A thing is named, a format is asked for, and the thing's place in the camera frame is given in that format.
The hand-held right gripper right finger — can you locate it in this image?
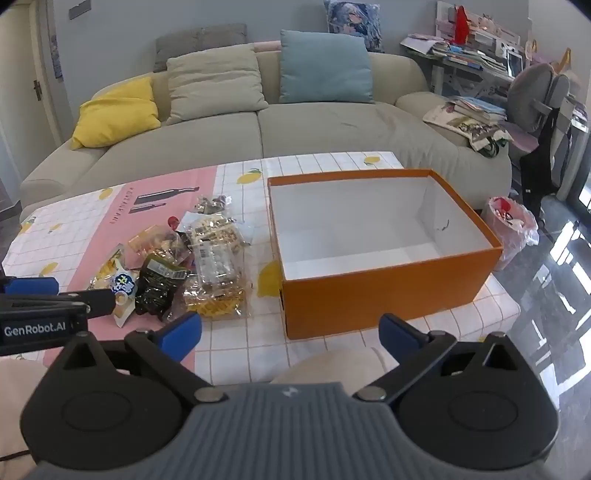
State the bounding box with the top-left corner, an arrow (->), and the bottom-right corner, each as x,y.
353,313 -> 540,402

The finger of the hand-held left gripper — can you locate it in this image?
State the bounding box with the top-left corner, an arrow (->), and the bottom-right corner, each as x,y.
0,275 -> 60,297
0,289 -> 116,319

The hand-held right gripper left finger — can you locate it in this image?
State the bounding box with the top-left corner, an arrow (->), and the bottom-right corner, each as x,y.
50,312 -> 228,404

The yellow white bread packet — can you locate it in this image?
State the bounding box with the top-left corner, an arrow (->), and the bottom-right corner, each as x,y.
88,247 -> 139,328

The orange-rimmed white storage box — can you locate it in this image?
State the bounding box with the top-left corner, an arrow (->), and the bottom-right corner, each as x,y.
267,169 -> 504,341

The yellow square cracker packet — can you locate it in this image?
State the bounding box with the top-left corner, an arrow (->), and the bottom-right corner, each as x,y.
184,277 -> 252,319

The dark green snack packet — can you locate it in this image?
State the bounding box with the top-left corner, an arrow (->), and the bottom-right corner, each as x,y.
134,253 -> 188,321

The clear packet of pale pieces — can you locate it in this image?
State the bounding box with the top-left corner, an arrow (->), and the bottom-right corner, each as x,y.
189,242 -> 245,287

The clear packet of colourful fruit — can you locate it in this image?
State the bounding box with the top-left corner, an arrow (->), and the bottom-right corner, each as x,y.
128,224 -> 192,268

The clear packet of brown bread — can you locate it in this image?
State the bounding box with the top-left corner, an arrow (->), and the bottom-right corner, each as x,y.
180,215 -> 254,252

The clear packet of dark snacks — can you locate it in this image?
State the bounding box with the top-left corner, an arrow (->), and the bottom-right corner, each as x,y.
193,194 -> 232,217

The lemon print grid tablecloth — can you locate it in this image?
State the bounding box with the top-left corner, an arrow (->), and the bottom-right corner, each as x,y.
2,150 -> 522,386

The beige cloth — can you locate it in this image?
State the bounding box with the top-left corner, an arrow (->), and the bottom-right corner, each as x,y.
271,346 -> 399,385

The pink trash bin with bag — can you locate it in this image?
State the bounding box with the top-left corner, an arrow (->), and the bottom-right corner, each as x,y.
480,196 -> 540,272

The yellow pillow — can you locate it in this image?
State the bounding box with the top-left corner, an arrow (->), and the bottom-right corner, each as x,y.
69,76 -> 161,149

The white printed tote bag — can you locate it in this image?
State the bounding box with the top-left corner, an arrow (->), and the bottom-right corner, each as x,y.
468,124 -> 513,158

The door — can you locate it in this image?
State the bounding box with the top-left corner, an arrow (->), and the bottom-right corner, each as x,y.
0,0 -> 63,148

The beige sofa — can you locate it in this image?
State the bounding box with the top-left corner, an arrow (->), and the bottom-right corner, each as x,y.
19,50 -> 513,208

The black garment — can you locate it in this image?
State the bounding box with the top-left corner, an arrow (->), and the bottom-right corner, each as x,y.
519,111 -> 561,217

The beige pillow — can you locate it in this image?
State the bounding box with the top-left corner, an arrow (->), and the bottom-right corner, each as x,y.
165,50 -> 269,125

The light blue pillow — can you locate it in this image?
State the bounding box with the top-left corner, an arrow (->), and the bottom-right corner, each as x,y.
278,30 -> 375,104

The grey office chair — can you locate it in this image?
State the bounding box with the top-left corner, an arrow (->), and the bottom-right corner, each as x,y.
501,62 -> 573,162

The grey pillow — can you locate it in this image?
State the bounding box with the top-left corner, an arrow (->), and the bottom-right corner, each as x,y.
154,24 -> 247,72

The stack of books on desk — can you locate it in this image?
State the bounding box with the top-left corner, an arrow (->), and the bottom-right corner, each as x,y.
399,32 -> 513,77

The figure print pillow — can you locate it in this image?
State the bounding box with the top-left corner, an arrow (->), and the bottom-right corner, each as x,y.
323,0 -> 385,52

